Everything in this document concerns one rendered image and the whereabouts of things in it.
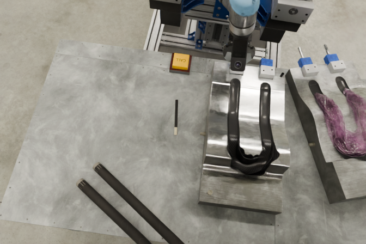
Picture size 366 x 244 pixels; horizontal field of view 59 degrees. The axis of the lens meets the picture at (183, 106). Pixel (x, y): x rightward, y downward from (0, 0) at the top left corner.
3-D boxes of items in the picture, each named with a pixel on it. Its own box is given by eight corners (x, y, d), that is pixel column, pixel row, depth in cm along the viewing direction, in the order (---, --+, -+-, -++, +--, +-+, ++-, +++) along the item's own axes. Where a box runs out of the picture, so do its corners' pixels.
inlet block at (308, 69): (291, 52, 129) (296, 44, 124) (302, 50, 129) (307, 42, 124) (301, 80, 123) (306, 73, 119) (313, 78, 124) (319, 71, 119)
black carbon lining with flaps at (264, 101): (228, 80, 117) (233, 66, 109) (272, 86, 117) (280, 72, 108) (221, 174, 103) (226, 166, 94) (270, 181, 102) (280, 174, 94)
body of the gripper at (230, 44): (251, 32, 106) (256, 11, 95) (250, 56, 104) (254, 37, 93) (229, 31, 108) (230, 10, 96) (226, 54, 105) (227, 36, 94)
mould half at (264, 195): (211, 73, 126) (215, 54, 114) (276, 82, 126) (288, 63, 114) (197, 203, 105) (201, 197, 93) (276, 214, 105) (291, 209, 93)
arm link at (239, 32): (255, 30, 88) (225, 28, 90) (254, 38, 93) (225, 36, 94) (257, 6, 91) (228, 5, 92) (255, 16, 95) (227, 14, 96)
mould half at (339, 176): (284, 75, 127) (294, 60, 117) (345, 67, 130) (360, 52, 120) (329, 204, 107) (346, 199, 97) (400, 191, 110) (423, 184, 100)
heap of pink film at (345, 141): (308, 93, 118) (317, 83, 111) (353, 87, 120) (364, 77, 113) (334, 162, 107) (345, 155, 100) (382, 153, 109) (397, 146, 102)
